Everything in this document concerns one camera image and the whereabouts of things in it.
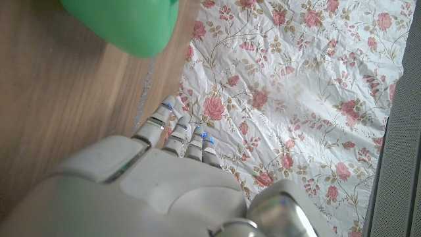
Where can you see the floral backdrop cloth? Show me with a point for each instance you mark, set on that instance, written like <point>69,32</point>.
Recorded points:
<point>296,98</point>

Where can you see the green ball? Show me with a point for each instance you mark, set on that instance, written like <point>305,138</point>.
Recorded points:
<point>131,23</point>

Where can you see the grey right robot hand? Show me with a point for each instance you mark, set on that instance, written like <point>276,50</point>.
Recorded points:
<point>148,197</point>

